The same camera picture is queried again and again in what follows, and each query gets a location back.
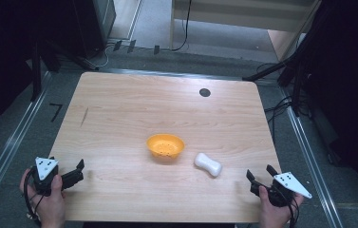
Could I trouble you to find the white floor cable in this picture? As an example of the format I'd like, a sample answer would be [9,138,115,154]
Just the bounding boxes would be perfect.
[94,43,115,69]

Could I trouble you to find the person's right hand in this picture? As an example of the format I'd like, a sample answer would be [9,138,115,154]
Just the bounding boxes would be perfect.
[257,185,305,228]

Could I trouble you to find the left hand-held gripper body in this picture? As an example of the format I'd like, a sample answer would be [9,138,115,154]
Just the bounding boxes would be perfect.
[32,156,64,197]

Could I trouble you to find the white soap bar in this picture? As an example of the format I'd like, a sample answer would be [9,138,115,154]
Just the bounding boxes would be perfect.
[193,152,223,178]

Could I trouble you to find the black floor cables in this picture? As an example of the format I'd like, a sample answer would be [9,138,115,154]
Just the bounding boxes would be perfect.
[263,62,314,134]

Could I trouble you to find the white shelf frame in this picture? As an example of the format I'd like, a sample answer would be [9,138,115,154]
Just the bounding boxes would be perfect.
[169,0,323,62]

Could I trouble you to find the black cabinet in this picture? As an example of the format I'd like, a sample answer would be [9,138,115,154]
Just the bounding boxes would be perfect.
[70,0,117,60]

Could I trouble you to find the person's left hand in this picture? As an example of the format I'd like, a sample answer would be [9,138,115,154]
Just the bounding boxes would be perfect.
[19,167,67,228]

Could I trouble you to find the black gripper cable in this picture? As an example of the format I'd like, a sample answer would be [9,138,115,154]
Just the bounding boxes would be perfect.
[23,166,46,228]
[280,189,300,228]

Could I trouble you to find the metal floor rail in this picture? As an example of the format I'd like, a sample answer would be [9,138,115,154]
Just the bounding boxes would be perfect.
[0,71,53,219]
[279,86,346,228]

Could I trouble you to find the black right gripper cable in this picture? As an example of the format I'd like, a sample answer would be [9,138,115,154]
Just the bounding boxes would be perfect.
[280,189,300,228]

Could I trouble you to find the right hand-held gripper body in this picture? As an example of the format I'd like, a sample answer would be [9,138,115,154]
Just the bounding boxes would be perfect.
[261,171,313,208]

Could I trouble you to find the orange perforated soap dish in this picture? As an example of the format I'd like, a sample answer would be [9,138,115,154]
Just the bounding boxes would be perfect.
[145,133,186,160]

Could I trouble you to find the black metal stand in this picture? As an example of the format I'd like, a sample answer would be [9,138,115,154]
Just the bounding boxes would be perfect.
[28,37,100,103]
[242,6,332,118]

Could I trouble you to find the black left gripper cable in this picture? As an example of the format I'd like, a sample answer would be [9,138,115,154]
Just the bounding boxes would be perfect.
[23,166,46,228]

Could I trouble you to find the black hanging cable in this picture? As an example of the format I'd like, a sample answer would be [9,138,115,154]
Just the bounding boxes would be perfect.
[170,0,194,52]

